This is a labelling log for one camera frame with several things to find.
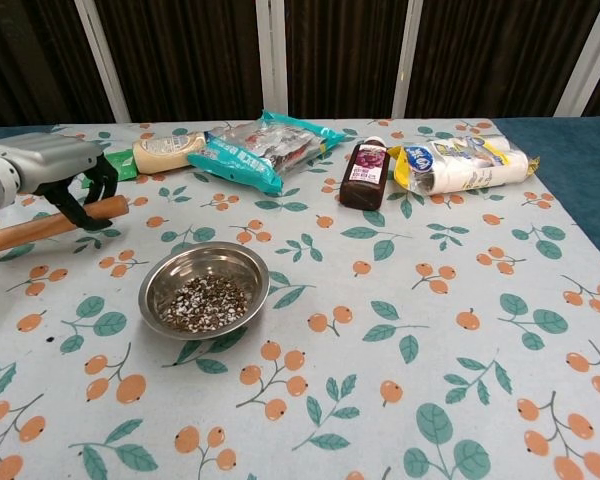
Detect stainless steel bowl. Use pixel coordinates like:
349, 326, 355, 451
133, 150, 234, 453
138, 241, 271, 342

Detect brown and white seeds pile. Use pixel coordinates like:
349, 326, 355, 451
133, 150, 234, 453
159, 273, 250, 332

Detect wooden rolling pin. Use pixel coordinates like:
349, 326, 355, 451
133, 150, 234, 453
0, 195, 130, 258

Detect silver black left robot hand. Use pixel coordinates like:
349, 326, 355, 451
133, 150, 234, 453
0, 131, 120, 232

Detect teal snack bag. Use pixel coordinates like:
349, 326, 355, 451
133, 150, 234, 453
186, 109, 348, 196

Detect cream squeeze sauce bottle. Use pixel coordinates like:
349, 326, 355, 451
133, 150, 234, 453
131, 130, 209, 175

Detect green sachet packet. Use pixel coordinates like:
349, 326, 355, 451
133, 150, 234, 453
101, 151, 139, 182

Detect white partition frame post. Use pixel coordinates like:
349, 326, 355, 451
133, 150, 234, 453
253, 0, 288, 122
559, 0, 600, 119
391, 0, 428, 120
73, 0, 132, 124

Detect orange fruit print tablecloth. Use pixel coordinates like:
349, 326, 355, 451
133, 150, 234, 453
0, 118, 600, 480

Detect white rolls in yellow pack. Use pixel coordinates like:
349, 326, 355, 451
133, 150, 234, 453
387, 133, 542, 197

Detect dark juice bottle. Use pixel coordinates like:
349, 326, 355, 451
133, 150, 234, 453
338, 136, 395, 210

